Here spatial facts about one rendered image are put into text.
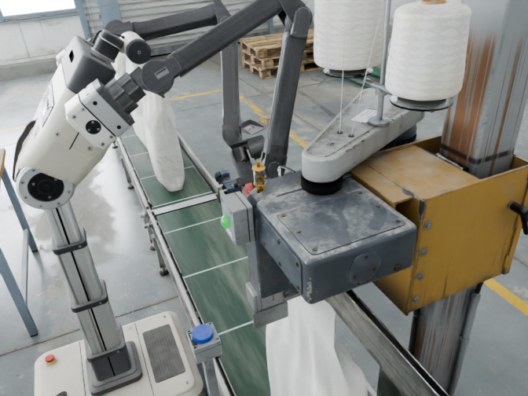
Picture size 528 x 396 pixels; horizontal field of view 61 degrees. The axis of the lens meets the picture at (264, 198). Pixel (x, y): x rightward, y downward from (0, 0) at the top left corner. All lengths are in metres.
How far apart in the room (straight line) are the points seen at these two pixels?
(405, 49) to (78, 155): 0.90
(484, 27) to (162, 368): 1.69
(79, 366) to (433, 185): 1.68
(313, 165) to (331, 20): 0.33
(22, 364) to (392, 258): 2.18
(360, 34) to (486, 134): 0.35
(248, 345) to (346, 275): 1.13
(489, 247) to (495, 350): 1.40
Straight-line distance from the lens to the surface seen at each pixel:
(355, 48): 1.05
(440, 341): 1.45
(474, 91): 1.07
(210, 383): 1.47
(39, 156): 1.40
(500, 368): 2.49
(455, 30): 0.87
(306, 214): 0.87
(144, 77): 1.13
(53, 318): 2.88
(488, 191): 1.07
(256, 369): 1.83
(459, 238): 1.09
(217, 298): 2.11
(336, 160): 0.91
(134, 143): 3.83
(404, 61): 0.87
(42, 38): 8.39
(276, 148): 1.17
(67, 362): 2.23
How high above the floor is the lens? 1.81
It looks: 31 degrees down
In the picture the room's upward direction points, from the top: 4 degrees counter-clockwise
